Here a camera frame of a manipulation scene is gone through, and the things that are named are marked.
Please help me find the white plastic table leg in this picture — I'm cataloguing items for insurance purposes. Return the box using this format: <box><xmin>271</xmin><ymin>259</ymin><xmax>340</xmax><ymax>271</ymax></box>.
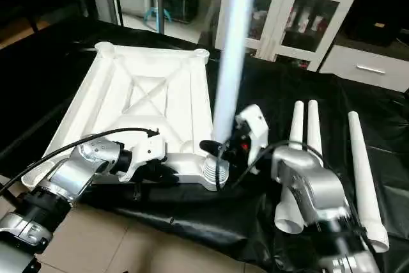
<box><xmin>202</xmin><ymin>0</ymin><xmax>258</xmax><ymax>191</ymax></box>
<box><xmin>346</xmin><ymin>111</ymin><xmax>390</xmax><ymax>253</ymax></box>
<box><xmin>274</xmin><ymin>100</ymin><xmax>305</xmax><ymax>235</ymax></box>
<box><xmin>307</xmin><ymin>99</ymin><xmax>325</xmax><ymax>159</ymax></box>

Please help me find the white plastic table top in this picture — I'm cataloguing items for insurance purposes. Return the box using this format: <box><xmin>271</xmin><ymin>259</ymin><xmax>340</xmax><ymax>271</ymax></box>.
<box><xmin>21</xmin><ymin>42</ymin><xmax>231</xmax><ymax>191</ymax></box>

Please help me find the black plastic mat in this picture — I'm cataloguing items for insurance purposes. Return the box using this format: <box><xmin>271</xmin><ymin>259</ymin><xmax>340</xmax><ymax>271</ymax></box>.
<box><xmin>0</xmin><ymin>16</ymin><xmax>409</xmax><ymax>273</ymax></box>

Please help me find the light blue plastic object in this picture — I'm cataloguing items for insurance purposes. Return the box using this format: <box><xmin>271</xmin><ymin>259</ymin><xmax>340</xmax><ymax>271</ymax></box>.
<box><xmin>143</xmin><ymin>6</ymin><xmax>172</xmax><ymax>26</ymax></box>

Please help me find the white glass-door cabinet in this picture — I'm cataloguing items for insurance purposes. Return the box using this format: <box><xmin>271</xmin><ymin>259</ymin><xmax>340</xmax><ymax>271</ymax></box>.
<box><xmin>214</xmin><ymin>0</ymin><xmax>360</xmax><ymax>73</ymax></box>

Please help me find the white drawer unit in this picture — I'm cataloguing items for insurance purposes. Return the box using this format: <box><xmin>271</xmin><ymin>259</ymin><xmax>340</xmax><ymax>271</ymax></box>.
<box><xmin>318</xmin><ymin>44</ymin><xmax>409</xmax><ymax>93</ymax></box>

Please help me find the black low cabinet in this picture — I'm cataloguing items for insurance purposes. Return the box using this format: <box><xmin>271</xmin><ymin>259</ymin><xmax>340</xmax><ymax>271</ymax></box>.
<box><xmin>345</xmin><ymin>0</ymin><xmax>409</xmax><ymax>50</ymax></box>

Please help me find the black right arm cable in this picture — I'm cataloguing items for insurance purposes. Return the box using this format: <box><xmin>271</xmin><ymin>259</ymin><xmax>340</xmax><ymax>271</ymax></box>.
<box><xmin>215</xmin><ymin>137</ymin><xmax>327</xmax><ymax>192</ymax></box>

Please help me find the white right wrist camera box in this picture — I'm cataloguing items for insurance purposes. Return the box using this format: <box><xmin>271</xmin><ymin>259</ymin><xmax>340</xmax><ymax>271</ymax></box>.
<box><xmin>234</xmin><ymin>104</ymin><xmax>270</xmax><ymax>168</ymax></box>

